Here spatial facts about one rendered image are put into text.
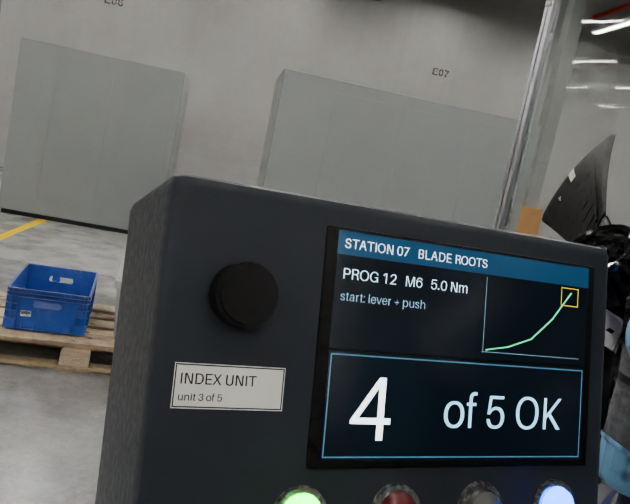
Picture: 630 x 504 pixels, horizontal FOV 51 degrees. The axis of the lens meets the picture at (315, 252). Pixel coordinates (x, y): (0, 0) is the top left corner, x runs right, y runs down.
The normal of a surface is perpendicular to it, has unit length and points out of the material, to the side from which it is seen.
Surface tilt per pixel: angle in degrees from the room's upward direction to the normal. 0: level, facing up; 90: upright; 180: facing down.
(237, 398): 75
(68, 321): 90
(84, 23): 90
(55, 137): 90
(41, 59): 90
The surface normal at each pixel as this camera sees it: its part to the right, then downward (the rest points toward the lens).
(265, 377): 0.42, -0.06
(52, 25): 0.13, 0.16
